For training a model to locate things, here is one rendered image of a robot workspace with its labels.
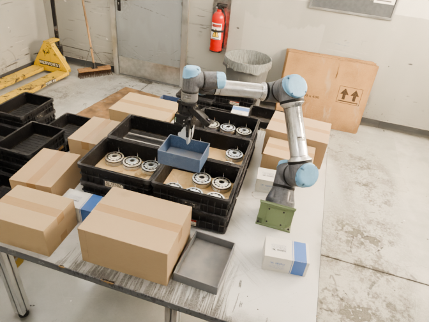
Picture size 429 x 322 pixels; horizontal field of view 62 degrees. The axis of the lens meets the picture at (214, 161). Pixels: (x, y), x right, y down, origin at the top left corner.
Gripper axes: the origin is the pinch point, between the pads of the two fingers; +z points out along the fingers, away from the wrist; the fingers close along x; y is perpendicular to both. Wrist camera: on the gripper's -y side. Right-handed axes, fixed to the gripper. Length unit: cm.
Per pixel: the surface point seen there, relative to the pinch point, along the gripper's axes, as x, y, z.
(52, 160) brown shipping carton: 8, 73, 27
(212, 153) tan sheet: -41.0, -1.4, 25.0
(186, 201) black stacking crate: 9.6, -4.8, 26.9
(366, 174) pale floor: -206, -121, 92
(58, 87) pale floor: -229, 264, 89
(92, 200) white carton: 20, 41, 35
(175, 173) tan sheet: -13.1, 10.7, 27.8
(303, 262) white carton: 17, -64, 35
